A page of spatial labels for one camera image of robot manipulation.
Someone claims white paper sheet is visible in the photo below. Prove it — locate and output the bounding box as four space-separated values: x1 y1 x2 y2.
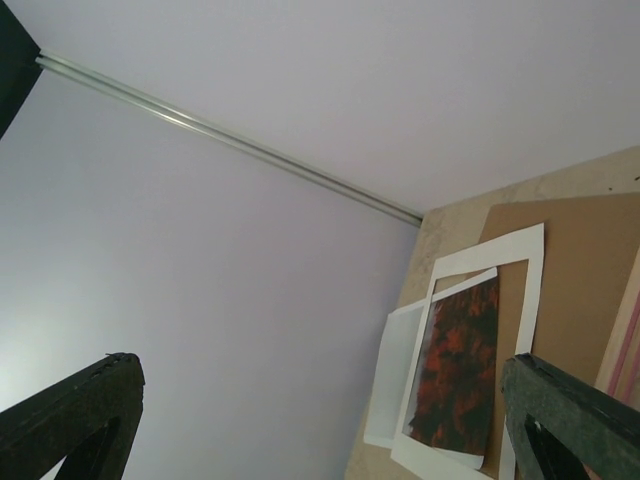
363 300 425 449

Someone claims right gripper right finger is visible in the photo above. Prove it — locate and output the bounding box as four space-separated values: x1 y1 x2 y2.
501 354 639 479

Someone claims white mat board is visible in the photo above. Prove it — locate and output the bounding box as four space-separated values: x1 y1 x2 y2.
390 223 545 479

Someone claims pink picture frame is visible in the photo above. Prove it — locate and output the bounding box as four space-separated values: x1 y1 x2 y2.
594 255 639 411

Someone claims red black photo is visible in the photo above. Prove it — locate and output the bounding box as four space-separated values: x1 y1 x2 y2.
402 269 499 469

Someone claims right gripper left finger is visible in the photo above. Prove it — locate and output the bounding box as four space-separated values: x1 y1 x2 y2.
1 352 145 479

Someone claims brown backing board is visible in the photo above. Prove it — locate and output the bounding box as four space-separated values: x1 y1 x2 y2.
478 189 640 476

